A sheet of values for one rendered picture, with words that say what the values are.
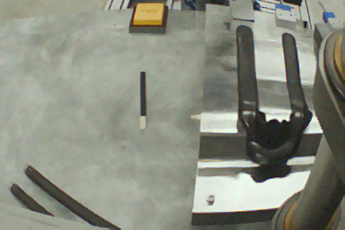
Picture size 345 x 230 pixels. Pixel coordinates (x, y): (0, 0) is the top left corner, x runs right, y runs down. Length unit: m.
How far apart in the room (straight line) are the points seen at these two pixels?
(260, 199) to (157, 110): 0.33
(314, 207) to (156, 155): 0.76
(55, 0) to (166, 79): 1.59
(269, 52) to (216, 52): 0.12
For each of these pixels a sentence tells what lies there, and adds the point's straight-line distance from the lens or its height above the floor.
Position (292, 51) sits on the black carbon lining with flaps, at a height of 0.88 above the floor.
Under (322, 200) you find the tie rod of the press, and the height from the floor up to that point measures 1.38.
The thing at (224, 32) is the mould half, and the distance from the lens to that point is 1.36.
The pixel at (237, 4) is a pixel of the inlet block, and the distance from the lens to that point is 1.36.
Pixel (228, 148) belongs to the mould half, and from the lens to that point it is 1.17.
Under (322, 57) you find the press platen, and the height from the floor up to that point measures 1.54.
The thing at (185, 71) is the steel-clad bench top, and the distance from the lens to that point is 1.40.
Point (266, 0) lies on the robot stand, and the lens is 2.49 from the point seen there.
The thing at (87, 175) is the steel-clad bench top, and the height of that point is 0.80.
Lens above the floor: 1.84
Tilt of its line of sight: 50 degrees down
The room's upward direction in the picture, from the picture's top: straight up
